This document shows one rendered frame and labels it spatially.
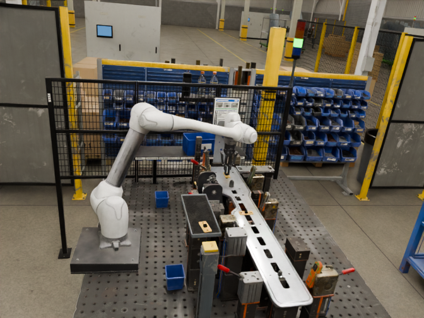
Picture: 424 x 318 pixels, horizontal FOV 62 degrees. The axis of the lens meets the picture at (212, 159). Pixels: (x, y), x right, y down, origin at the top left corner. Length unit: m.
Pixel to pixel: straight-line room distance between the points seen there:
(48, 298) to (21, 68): 2.13
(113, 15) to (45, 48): 4.82
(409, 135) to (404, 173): 0.52
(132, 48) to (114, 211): 6.70
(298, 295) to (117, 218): 1.07
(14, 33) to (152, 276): 2.67
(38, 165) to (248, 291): 3.12
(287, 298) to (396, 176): 3.68
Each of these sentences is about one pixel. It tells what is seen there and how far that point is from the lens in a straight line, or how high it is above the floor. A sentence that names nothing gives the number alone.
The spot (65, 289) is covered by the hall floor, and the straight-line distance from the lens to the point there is 3.15.
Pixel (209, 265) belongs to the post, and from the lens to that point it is 1.60.
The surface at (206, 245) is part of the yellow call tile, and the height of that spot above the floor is 1.16.
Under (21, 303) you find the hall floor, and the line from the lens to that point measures 3.14.
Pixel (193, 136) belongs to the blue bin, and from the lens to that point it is 2.90.
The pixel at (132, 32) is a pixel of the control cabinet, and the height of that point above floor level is 1.44.
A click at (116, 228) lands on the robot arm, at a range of 2.16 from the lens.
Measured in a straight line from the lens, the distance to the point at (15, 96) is 4.05.
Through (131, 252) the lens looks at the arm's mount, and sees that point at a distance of 2.19.
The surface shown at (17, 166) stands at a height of 0.37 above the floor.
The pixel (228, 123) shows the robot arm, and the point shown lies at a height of 1.42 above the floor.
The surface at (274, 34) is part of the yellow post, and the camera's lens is 2.98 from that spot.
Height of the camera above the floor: 2.11
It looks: 23 degrees down
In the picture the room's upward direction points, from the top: 5 degrees clockwise
